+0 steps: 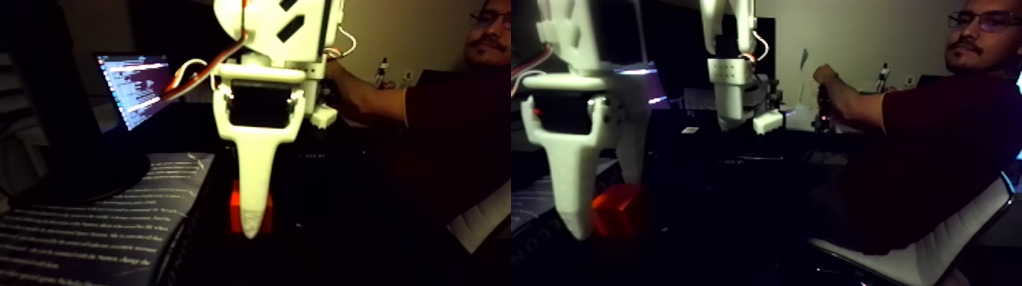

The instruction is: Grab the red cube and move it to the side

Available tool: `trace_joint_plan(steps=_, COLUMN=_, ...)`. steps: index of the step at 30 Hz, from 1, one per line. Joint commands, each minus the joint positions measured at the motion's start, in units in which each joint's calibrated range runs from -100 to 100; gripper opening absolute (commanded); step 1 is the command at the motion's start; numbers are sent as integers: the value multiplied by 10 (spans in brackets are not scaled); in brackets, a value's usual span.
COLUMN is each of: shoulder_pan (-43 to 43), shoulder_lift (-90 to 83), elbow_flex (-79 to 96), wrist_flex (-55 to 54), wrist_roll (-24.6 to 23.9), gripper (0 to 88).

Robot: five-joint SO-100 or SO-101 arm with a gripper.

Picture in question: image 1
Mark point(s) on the white desk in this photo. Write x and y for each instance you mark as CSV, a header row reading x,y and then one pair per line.
x,y
798,120

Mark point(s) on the red cube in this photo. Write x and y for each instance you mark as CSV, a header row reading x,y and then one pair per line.
x,y
623,212

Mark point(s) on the small white label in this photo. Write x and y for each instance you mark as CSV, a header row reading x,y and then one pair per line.
x,y
690,130

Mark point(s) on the eyeglasses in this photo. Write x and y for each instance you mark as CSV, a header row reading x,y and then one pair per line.
x,y
986,20

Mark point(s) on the white chair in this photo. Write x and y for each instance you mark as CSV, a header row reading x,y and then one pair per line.
x,y
918,259

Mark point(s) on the small figurine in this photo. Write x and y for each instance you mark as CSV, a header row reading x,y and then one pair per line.
x,y
883,78

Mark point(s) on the dark leader arm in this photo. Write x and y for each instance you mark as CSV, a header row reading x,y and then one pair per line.
x,y
822,116

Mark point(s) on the person's right hand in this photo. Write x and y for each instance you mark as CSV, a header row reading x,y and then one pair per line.
x,y
826,81

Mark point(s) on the dark book with white text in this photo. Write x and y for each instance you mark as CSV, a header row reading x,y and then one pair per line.
x,y
531,200

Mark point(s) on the person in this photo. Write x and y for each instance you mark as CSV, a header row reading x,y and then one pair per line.
x,y
958,152

